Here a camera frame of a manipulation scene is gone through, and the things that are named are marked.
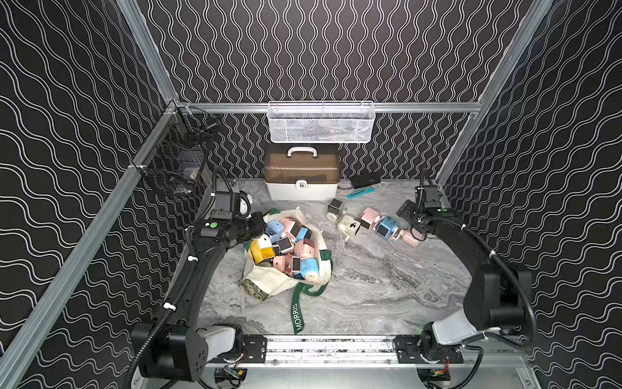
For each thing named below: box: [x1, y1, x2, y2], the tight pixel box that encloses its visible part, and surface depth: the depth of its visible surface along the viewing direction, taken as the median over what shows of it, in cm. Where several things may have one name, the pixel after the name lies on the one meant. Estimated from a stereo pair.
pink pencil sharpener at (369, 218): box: [359, 206, 381, 231], surface depth 104 cm
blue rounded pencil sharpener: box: [299, 257, 320, 283], surface depth 85 cm
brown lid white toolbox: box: [264, 144, 341, 201], surface depth 108 cm
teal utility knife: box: [346, 187, 375, 200], surface depth 117 cm
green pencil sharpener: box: [326, 197, 349, 223], surface depth 104 cm
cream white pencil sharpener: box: [336, 214, 362, 241], surface depth 102 cm
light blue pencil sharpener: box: [265, 220, 285, 243], surface depth 90 cm
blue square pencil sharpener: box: [375, 215, 399, 239], surface depth 100 cm
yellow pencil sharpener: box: [250, 233, 276, 265], surface depth 81 cm
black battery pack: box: [349, 171, 382, 189], surface depth 122 cm
